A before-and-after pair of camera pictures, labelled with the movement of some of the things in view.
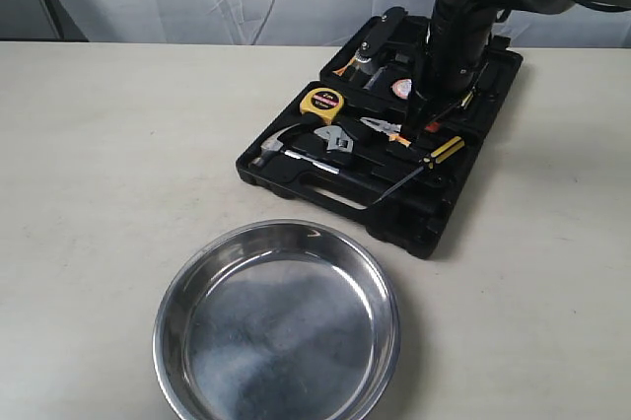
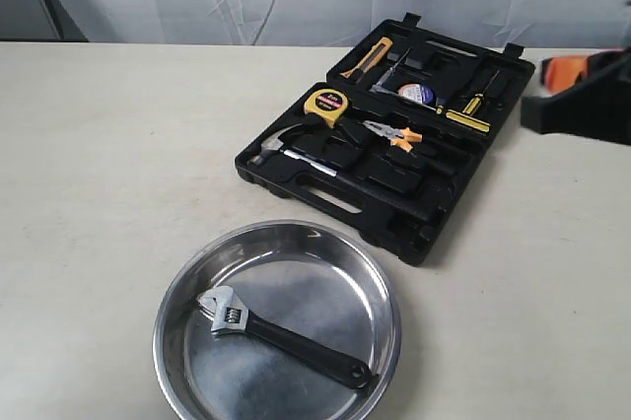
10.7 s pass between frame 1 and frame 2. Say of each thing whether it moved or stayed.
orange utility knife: moved
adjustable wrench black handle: moved
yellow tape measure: stayed
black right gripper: moved
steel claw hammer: stayed
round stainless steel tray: stayed
